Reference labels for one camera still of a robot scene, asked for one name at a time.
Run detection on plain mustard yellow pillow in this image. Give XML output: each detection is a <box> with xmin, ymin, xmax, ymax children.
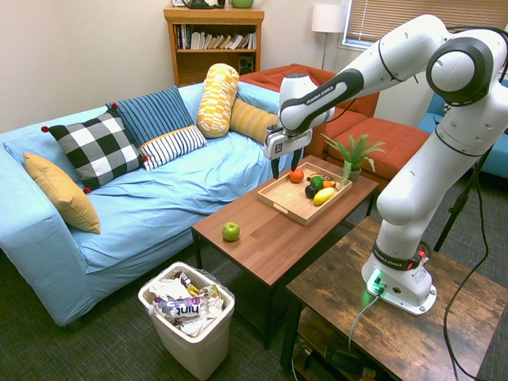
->
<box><xmin>22</xmin><ymin>152</ymin><xmax>102</xmax><ymax>235</ymax></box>

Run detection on crumpled white paper trash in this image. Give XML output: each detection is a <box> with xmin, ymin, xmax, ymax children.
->
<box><xmin>149</xmin><ymin>273</ymin><xmax>192</xmax><ymax>299</ymax></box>

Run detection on white shade floor lamp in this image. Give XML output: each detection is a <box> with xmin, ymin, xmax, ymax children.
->
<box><xmin>311</xmin><ymin>3</ymin><xmax>348</xmax><ymax>71</ymax></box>

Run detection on black tripod stand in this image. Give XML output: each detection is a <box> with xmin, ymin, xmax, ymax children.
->
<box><xmin>433</xmin><ymin>146</ymin><xmax>495</xmax><ymax>253</ymax></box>

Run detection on black white checkered pillow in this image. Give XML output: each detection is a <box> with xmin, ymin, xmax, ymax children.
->
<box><xmin>40</xmin><ymin>103</ymin><xmax>148</xmax><ymax>194</ymax></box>

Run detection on black power strip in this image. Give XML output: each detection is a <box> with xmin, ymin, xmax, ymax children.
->
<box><xmin>291</xmin><ymin>341</ymin><xmax>378</xmax><ymax>378</ymax></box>

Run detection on wooden bookshelf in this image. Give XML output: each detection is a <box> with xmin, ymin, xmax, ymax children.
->
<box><xmin>163</xmin><ymin>6</ymin><xmax>266</xmax><ymax>88</ymax></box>

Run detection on reddish wooden coffee table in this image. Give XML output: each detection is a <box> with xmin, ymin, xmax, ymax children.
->
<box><xmin>191</xmin><ymin>154</ymin><xmax>380</xmax><ymax>350</ymax></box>

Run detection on row of books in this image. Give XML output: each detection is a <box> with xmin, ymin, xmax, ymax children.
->
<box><xmin>174</xmin><ymin>24</ymin><xmax>258</xmax><ymax>51</ymax></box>

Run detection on white navy striped pillow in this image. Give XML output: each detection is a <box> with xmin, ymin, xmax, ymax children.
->
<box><xmin>137</xmin><ymin>125</ymin><xmax>208</xmax><ymax>172</ymax></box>

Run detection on green apple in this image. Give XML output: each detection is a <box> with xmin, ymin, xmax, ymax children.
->
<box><xmin>221</xmin><ymin>221</ymin><xmax>241</xmax><ymax>242</ymax></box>

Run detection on orange sofa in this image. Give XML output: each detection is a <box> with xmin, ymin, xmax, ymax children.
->
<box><xmin>239</xmin><ymin>63</ymin><xmax>432</xmax><ymax>191</ymax></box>

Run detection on yellow lemon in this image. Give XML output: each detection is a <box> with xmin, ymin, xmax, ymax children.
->
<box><xmin>313</xmin><ymin>187</ymin><xmax>336</xmax><ymax>206</ymax></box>

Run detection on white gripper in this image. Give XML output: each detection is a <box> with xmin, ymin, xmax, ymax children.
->
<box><xmin>264</xmin><ymin>125</ymin><xmax>313</xmax><ymax>181</ymax></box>

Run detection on wooden window blinds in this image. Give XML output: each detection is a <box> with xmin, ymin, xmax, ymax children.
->
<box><xmin>343</xmin><ymin>0</ymin><xmax>508</xmax><ymax>48</ymax></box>

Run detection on mustard striped pillow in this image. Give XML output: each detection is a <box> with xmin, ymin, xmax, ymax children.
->
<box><xmin>229</xmin><ymin>98</ymin><xmax>279</xmax><ymax>145</ymax></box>

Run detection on light blue sofa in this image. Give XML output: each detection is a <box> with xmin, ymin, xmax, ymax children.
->
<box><xmin>0</xmin><ymin>81</ymin><xmax>294</xmax><ymax>327</ymax></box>

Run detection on black cable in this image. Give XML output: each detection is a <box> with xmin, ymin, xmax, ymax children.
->
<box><xmin>442</xmin><ymin>158</ymin><xmax>490</xmax><ymax>381</ymax></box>

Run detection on rustic dark wooden table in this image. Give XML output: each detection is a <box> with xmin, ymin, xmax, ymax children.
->
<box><xmin>279</xmin><ymin>216</ymin><xmax>508</xmax><ymax>381</ymax></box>

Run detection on yellow patterned bolster pillow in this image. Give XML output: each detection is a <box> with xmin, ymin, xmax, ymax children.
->
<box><xmin>195</xmin><ymin>63</ymin><xmax>241</xmax><ymax>139</ymax></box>

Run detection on potted green fern plant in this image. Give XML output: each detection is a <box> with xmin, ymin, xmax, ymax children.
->
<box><xmin>320</xmin><ymin>133</ymin><xmax>387</xmax><ymax>191</ymax></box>

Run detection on blue striped pillow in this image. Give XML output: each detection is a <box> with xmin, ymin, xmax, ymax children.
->
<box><xmin>105</xmin><ymin>85</ymin><xmax>195</xmax><ymax>148</ymax></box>

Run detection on light wooden tray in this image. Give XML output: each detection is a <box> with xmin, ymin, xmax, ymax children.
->
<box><xmin>256</xmin><ymin>160</ymin><xmax>354</xmax><ymax>227</ymax></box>

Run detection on grey cable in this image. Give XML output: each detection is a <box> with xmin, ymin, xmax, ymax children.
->
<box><xmin>348</xmin><ymin>293</ymin><xmax>382</xmax><ymax>350</ymax></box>

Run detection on hint labelled plastic bottle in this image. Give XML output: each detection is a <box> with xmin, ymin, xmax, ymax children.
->
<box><xmin>150</xmin><ymin>295</ymin><xmax>225</xmax><ymax>325</ymax></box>

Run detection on cream plastic trash bin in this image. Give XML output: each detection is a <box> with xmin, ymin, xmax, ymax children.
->
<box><xmin>137</xmin><ymin>260</ymin><xmax>236</xmax><ymax>381</ymax></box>

